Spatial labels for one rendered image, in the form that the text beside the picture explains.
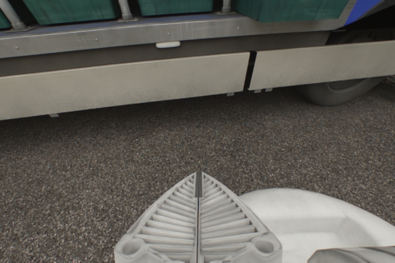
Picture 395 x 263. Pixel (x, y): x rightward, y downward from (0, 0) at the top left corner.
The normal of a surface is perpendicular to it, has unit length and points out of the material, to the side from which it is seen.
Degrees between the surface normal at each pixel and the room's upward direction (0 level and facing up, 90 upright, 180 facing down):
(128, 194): 0
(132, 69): 90
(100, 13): 91
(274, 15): 93
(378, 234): 0
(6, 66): 90
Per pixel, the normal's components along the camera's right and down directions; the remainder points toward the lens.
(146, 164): -0.04, -0.71
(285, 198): -0.05, -0.92
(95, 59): 0.16, 0.69
